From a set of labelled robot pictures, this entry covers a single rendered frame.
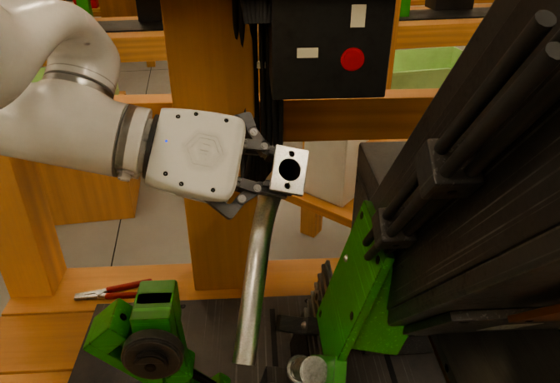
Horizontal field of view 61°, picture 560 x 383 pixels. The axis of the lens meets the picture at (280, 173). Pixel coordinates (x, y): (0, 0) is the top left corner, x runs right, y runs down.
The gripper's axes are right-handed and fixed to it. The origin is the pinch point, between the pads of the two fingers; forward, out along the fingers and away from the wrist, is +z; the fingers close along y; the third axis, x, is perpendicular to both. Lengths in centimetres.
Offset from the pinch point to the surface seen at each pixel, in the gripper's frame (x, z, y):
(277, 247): 195, 42, 13
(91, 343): 12.8, -18.1, -23.2
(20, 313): 56, -38, -25
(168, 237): 215, -15, 10
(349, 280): 4.2, 11.8, -10.8
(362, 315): 0.0, 12.3, -14.8
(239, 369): 33.5, 4.6, -26.9
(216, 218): 38.7, -3.7, -0.9
